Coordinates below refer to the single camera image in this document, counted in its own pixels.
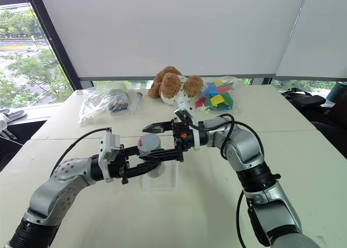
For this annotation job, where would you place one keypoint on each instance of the black sandals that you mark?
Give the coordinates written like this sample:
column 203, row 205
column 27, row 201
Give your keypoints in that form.
column 13, row 115

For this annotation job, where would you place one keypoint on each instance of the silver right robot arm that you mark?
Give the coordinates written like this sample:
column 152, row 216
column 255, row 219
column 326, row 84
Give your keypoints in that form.
column 244, row 150

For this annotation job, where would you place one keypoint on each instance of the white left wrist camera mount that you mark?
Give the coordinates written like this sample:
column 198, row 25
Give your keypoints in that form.
column 108, row 150

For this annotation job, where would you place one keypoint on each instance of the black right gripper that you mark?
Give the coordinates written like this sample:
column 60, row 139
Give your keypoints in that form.
column 182, row 131

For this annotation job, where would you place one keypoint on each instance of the clear plastic syringe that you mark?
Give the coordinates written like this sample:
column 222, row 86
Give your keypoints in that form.
column 134, row 102

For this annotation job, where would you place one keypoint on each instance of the red block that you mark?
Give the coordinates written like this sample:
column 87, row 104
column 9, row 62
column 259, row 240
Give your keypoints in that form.
column 200, row 101

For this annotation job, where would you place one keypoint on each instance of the white round container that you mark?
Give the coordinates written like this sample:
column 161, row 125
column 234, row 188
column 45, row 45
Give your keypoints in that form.
column 118, row 88

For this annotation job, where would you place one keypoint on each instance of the grey jar lid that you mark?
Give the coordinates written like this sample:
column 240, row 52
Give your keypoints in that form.
column 150, row 144

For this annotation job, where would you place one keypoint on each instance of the yellow block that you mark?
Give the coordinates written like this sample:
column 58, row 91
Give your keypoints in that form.
column 217, row 99

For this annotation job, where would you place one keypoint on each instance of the bundle of coloured clips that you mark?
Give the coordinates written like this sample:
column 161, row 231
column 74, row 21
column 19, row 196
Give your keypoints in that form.
column 118, row 105

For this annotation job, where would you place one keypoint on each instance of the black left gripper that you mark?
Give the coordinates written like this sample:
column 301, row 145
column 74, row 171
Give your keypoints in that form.
column 119, row 165

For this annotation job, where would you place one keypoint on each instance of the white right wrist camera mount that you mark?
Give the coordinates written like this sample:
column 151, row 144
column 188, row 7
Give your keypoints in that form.
column 182, row 107

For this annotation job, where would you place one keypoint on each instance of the clear crumpled plastic bag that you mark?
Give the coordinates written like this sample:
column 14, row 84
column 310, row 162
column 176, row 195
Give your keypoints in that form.
column 93, row 104

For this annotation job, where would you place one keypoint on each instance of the black window frame post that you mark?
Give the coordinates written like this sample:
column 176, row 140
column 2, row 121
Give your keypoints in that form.
column 51, row 36

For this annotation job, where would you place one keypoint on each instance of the blue block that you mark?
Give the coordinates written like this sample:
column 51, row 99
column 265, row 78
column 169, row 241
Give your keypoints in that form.
column 211, row 90

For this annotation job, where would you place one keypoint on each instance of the narrow white roller blind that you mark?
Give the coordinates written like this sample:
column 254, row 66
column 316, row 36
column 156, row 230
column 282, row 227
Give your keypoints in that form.
column 314, row 36

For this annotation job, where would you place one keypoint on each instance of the wide white roller blind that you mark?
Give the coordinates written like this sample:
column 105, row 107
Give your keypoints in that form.
column 173, row 31

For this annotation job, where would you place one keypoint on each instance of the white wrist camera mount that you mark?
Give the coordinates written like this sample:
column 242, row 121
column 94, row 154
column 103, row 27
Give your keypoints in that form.
column 108, row 150
column 182, row 107

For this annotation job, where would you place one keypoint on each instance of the clear plastic box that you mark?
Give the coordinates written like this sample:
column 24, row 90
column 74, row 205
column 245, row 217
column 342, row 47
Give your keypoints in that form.
column 162, row 184

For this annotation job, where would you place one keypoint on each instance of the black chair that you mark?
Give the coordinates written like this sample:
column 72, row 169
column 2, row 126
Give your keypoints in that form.
column 332, row 123

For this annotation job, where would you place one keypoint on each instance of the brown plush toy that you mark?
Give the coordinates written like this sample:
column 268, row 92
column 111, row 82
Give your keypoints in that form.
column 169, row 86

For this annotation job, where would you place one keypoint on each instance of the teal cup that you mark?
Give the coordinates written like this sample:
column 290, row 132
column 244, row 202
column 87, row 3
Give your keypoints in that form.
column 337, row 92

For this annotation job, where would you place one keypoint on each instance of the clear bag of coloured blocks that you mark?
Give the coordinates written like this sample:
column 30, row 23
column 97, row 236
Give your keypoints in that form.
column 219, row 96

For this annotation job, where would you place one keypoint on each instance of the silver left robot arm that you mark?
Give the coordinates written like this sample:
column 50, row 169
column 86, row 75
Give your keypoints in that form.
column 62, row 183

